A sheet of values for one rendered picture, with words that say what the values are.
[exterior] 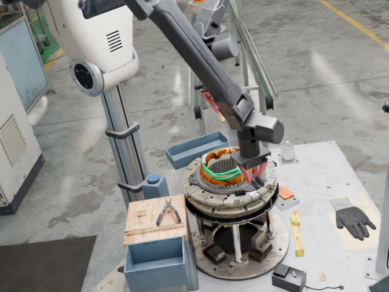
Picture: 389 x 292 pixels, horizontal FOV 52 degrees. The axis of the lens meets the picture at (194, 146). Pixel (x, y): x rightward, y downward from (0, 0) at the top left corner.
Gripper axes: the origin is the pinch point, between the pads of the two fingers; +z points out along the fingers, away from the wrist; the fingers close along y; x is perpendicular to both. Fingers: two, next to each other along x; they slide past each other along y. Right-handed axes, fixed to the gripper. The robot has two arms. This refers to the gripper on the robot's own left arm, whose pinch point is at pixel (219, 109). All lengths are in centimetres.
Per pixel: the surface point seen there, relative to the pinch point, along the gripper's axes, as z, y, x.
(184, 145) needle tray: 14.9, 5.0, 40.5
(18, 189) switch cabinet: 44, -48, 256
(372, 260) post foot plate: 62, 31, -19
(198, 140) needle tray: 14.7, 11.4, 39.0
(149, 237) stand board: 29.7, -32.5, 4.6
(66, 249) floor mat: 81, -37, 175
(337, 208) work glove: 53, 43, 3
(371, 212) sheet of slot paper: 56, 52, -6
